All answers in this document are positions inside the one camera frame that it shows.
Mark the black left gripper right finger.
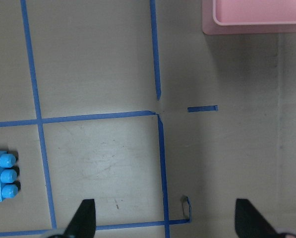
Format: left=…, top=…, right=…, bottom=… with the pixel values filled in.
left=235, top=198, right=281, bottom=238

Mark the blue toy block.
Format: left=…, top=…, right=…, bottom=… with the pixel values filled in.
left=0, top=151, right=19, bottom=202

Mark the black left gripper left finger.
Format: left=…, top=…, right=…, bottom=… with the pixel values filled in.
left=62, top=199, right=96, bottom=238

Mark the pink plastic box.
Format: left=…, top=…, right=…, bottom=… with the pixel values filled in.
left=202, top=0, right=296, bottom=35

